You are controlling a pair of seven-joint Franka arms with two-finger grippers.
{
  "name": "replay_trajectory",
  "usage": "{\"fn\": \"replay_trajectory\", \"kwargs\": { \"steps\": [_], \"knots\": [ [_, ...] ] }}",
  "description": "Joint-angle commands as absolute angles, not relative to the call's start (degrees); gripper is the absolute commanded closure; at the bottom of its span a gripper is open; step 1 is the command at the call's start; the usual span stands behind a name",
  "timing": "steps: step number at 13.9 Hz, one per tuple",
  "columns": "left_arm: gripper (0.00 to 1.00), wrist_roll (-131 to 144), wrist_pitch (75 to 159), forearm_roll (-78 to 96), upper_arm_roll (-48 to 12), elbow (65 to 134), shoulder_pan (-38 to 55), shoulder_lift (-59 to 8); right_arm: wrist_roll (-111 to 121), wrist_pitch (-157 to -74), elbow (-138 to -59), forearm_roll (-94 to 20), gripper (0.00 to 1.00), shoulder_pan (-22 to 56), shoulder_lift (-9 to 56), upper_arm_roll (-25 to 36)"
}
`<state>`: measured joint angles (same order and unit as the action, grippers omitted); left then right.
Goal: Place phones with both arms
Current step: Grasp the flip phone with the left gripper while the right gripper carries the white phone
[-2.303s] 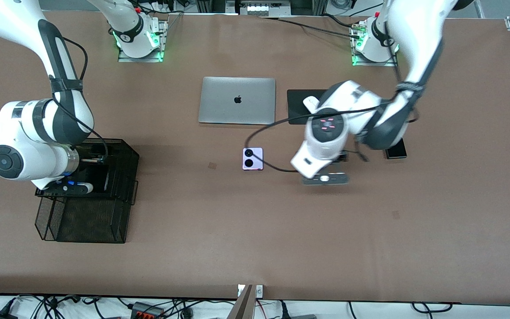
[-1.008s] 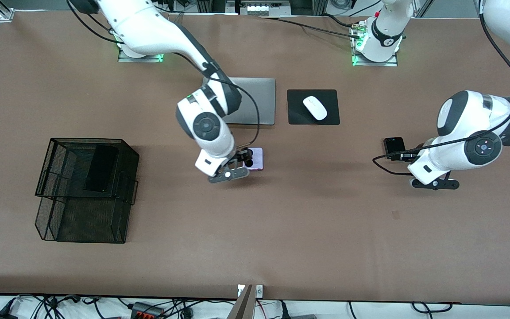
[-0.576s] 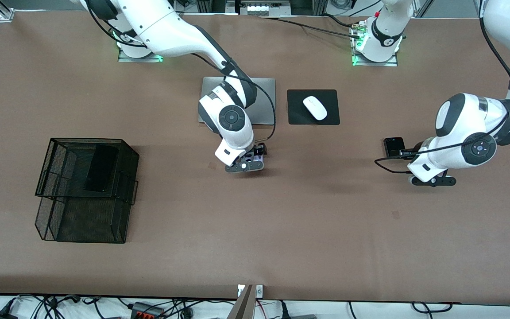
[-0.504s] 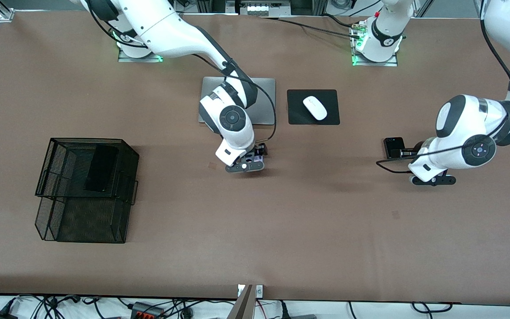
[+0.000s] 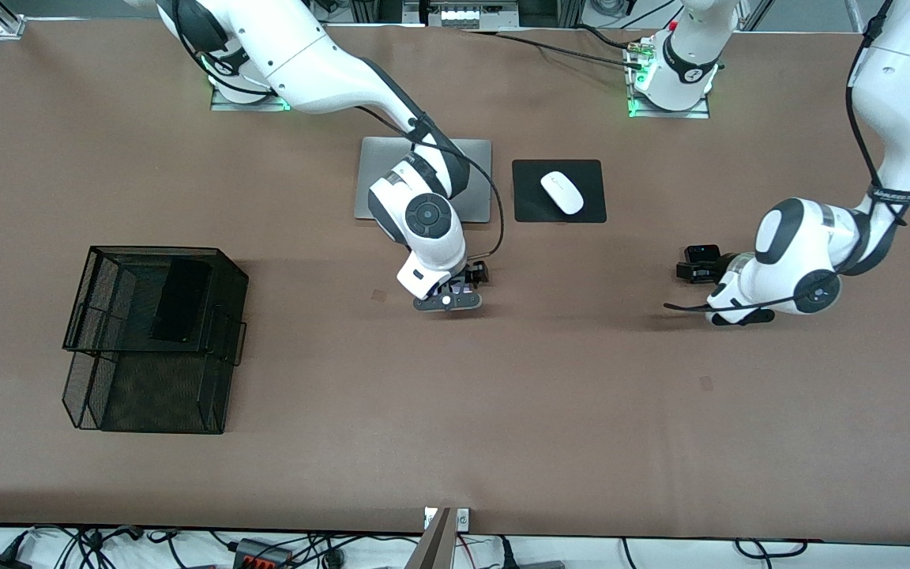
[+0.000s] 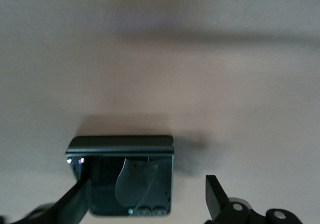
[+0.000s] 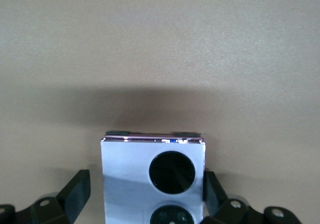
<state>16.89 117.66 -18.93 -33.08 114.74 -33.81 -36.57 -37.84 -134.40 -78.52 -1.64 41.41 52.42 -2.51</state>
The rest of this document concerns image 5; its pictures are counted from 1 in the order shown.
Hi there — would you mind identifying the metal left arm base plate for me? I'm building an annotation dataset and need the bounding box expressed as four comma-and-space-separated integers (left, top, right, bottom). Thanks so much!
627, 38, 712, 120

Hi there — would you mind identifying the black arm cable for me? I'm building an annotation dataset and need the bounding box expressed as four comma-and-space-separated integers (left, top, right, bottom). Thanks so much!
663, 0, 910, 313
175, 0, 506, 262

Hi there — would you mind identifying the black looped floor cable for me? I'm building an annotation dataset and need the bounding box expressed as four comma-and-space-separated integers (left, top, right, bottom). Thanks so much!
734, 538, 809, 560

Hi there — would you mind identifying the aluminium frame post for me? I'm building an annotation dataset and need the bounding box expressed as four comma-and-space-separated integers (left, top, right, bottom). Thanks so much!
406, 507, 472, 569

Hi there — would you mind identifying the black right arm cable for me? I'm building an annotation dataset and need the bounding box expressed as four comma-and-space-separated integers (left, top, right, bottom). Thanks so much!
175, 0, 506, 262

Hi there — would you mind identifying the black bar smartphone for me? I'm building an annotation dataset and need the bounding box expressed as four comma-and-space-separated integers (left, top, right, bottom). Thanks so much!
150, 259, 214, 345

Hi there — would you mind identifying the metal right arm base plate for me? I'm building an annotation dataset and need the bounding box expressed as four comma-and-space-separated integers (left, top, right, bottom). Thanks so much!
210, 79, 291, 113

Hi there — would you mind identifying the black mouse pad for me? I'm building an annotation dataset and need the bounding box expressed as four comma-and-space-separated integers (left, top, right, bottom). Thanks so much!
512, 159, 607, 224

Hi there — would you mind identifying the black mesh two-tier tray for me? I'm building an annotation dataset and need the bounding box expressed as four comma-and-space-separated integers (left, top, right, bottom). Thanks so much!
62, 246, 250, 435

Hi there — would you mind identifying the aluminium frame profile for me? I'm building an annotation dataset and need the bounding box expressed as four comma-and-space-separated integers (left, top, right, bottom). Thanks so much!
0, 0, 27, 39

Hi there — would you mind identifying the black orange power strip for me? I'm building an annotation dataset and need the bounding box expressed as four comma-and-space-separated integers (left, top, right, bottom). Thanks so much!
234, 538, 295, 569

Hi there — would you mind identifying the black cable on table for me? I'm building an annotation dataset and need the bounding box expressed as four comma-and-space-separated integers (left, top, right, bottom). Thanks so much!
461, 28, 645, 70

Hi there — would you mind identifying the silver closed laptop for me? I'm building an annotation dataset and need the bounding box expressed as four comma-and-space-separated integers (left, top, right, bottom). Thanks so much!
354, 137, 494, 224

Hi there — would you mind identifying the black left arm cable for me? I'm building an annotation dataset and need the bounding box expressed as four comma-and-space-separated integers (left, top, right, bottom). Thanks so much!
663, 0, 910, 313

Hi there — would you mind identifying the white computer mouse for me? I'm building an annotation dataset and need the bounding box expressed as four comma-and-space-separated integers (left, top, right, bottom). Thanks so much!
540, 171, 585, 215

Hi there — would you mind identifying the white power strip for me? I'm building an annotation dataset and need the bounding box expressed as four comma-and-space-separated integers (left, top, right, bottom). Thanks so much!
439, 6, 490, 30

